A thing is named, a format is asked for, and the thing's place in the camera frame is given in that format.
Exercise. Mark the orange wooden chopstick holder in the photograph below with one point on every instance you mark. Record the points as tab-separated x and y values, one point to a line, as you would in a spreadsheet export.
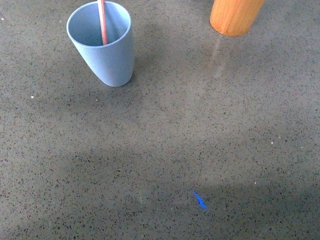
234	18

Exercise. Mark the light blue plastic cup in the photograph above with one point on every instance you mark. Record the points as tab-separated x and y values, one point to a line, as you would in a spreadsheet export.
113	62

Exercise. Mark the pink chopstick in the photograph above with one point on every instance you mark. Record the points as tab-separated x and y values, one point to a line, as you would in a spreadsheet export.
102	18

